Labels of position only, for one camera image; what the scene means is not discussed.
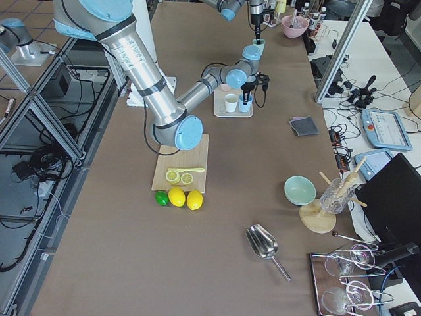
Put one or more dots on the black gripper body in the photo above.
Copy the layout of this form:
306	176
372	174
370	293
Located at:
255	16
246	88

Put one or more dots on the wooden mug tree stand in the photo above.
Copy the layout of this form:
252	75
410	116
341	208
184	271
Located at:
317	220

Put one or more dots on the clear textured glass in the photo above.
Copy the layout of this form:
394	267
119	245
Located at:
337	196

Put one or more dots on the green lime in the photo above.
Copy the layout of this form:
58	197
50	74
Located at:
161	197

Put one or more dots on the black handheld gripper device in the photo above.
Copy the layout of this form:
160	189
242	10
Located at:
362	97

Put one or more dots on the whole yellow lemon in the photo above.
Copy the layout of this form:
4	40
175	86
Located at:
194	200
177	197

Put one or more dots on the lemon half slice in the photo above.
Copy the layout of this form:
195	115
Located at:
172	177
186	178

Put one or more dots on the yellow cup on rack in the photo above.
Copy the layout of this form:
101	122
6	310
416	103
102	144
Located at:
281	6

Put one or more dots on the white wire cup rack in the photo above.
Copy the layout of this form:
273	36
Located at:
273	18

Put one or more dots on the cream rabbit tray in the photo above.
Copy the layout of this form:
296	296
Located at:
219	108

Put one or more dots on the metal scoop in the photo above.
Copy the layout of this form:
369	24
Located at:
265	246

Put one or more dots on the grey folded cloth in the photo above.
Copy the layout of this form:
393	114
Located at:
303	126

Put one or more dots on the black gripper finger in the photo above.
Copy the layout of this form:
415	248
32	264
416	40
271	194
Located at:
246	97
257	37

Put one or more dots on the pink bowl with ice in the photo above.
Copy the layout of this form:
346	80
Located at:
300	25

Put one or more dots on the cream plastic cup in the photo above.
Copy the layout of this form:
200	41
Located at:
230	102

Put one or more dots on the metal muddler in bowl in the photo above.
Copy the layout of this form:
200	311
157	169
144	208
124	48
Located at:
292	19

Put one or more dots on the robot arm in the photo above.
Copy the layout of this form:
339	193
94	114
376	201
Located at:
113	24
229	8

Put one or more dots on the blue teach pendant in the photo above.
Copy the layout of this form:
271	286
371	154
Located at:
384	129
375	161

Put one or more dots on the blue plastic cup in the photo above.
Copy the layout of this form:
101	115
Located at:
245	108

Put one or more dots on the yellow plastic knife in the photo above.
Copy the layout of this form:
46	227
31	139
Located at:
192	169

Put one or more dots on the aluminium frame post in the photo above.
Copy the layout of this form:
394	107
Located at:
350	31

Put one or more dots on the wine glass on rack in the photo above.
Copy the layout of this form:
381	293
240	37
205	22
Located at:
351	262

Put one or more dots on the wooden cutting board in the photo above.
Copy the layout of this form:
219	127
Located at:
193	161

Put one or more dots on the green ceramic bowl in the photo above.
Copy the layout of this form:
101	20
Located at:
299	190

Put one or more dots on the pink plastic cup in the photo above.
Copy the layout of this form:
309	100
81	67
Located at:
225	87

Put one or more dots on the green plastic cup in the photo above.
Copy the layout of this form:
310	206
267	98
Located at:
260	47

